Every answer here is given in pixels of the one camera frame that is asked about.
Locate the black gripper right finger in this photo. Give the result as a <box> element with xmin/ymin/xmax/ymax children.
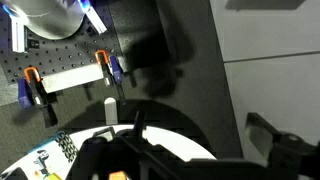
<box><xmin>245</xmin><ymin>112</ymin><xmax>320</xmax><ymax>180</ymax></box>

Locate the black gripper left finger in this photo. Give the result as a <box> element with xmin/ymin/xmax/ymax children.
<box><xmin>66</xmin><ymin>129</ymin><xmax>187</xmax><ymax>180</ymax></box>

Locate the orange number six block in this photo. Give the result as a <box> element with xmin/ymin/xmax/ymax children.
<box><xmin>108</xmin><ymin>171</ymin><xmax>127</xmax><ymax>180</ymax></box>

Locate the patterned picture block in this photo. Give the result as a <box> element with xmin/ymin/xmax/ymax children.
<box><xmin>29</xmin><ymin>131</ymin><xmax>78</xmax><ymax>180</ymax></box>

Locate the blue orange clamp right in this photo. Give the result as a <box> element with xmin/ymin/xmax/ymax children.
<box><xmin>94</xmin><ymin>50</ymin><xmax>126</xmax><ymax>105</ymax></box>

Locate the blue orange clamp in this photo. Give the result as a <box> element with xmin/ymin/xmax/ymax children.
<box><xmin>94</xmin><ymin>50</ymin><xmax>126</xmax><ymax>105</ymax></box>
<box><xmin>17</xmin><ymin>66</ymin><xmax>58</xmax><ymax>128</ymax></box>

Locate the blue orange clamp left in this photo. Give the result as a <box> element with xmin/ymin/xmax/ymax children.
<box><xmin>17</xmin><ymin>66</ymin><xmax>58</xmax><ymax>128</ymax></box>

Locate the black perforated breadboard plate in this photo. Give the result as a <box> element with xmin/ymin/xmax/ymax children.
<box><xmin>0</xmin><ymin>0</ymin><xmax>122</xmax><ymax>84</ymax></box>

